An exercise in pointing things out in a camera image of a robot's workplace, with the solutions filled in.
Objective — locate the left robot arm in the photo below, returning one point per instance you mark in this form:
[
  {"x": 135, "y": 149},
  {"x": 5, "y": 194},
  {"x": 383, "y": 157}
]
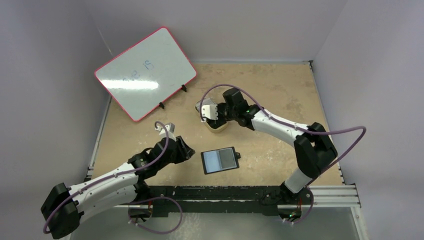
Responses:
[{"x": 65, "y": 206}]

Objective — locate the black leather card holder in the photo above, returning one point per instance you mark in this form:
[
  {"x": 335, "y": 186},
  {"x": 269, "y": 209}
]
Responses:
[{"x": 219, "y": 160}]

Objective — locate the stack of credit cards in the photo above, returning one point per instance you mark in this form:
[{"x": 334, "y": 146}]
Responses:
[{"x": 198, "y": 106}]

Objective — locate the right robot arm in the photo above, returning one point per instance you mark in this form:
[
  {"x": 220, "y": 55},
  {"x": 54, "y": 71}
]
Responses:
[{"x": 314, "y": 150}]

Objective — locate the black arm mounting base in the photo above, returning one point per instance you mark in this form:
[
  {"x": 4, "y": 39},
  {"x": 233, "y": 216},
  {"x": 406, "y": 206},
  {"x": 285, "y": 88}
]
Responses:
[{"x": 267, "y": 200}]

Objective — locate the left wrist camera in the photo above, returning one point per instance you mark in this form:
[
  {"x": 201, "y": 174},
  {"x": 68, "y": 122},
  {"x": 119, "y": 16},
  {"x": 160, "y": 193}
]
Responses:
[{"x": 169, "y": 128}]

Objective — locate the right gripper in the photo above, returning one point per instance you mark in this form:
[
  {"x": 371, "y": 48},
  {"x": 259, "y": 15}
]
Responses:
[{"x": 218, "y": 117}]

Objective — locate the pink framed whiteboard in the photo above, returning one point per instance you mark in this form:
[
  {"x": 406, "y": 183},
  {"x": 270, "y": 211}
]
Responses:
[{"x": 143, "y": 77}]

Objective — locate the beige plastic tray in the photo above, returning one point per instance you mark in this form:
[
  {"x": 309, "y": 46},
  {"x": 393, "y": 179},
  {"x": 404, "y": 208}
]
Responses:
[{"x": 216, "y": 128}]

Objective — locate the dark credit card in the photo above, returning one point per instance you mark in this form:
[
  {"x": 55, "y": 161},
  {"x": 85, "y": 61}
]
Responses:
[{"x": 227, "y": 158}]

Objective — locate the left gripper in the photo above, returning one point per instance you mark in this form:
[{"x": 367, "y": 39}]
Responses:
[{"x": 184, "y": 152}]

